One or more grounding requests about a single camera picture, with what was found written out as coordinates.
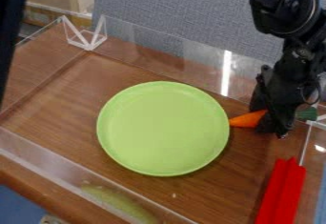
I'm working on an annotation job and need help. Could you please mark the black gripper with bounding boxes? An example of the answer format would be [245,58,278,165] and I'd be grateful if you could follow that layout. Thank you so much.
[249,50,326,138]

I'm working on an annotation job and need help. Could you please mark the orange toy carrot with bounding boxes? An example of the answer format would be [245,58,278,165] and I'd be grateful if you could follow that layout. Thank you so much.
[229,107,316,128]

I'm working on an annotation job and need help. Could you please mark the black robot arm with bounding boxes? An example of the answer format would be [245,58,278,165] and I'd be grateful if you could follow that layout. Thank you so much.
[248,0,326,137]

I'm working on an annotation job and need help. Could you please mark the green round plate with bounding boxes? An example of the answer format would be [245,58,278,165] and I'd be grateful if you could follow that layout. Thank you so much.
[96,81,229,176]

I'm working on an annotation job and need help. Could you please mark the red plastic bracket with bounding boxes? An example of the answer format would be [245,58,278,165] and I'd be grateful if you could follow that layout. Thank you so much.
[255,157,306,224]

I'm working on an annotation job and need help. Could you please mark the clear acrylic triangle bracket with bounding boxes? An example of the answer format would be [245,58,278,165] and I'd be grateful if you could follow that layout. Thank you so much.
[61,16,107,51]

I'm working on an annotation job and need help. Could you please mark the clear acrylic tray wall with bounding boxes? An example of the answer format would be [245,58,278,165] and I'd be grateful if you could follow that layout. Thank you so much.
[0,17,326,224]

